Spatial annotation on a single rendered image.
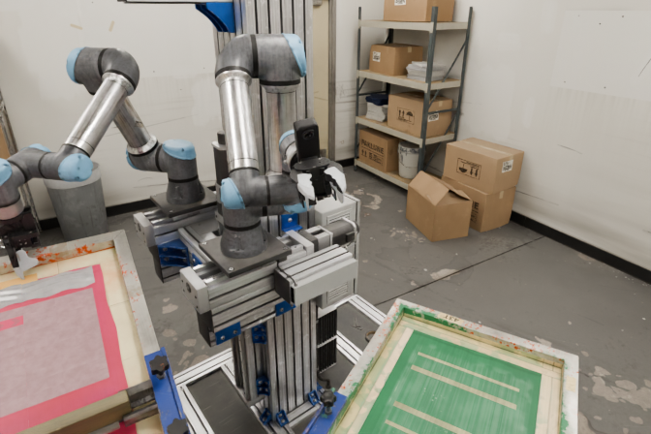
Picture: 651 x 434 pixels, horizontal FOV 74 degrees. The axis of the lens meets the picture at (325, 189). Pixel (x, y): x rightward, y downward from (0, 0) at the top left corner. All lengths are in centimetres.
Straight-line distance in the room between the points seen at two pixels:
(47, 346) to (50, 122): 342
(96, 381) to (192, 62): 378
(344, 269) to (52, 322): 85
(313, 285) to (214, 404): 112
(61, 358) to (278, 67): 93
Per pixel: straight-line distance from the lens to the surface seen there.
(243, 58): 118
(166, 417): 115
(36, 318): 143
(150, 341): 126
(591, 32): 409
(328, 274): 143
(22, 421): 127
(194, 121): 477
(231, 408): 234
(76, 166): 129
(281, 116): 124
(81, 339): 135
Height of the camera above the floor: 197
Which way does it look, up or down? 23 degrees down
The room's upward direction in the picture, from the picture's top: straight up
